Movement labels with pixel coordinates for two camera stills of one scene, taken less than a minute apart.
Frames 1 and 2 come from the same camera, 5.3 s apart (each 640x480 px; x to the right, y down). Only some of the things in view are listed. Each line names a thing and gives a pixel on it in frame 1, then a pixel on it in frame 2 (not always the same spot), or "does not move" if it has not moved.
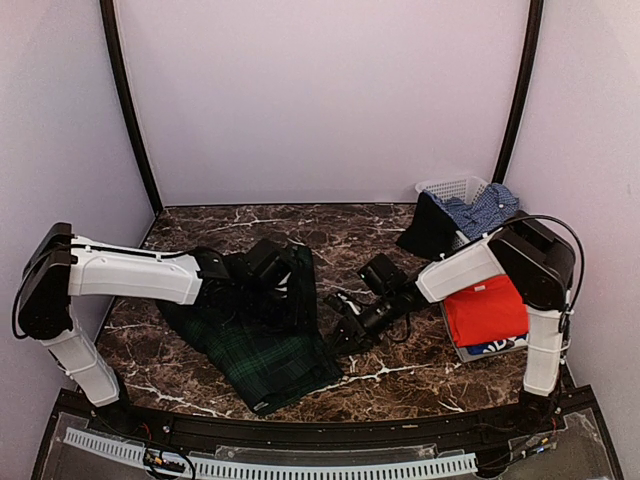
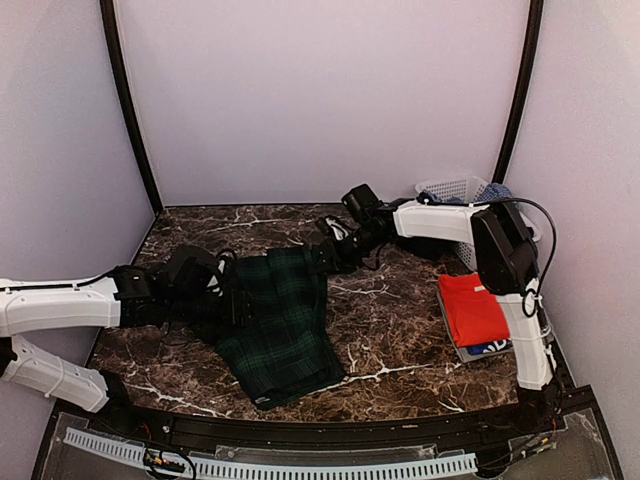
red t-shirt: x=489 y=311 does not move
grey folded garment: x=463 y=353 does not move
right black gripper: x=359 y=336 to x=333 y=254
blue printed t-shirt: x=499 y=345 does not move
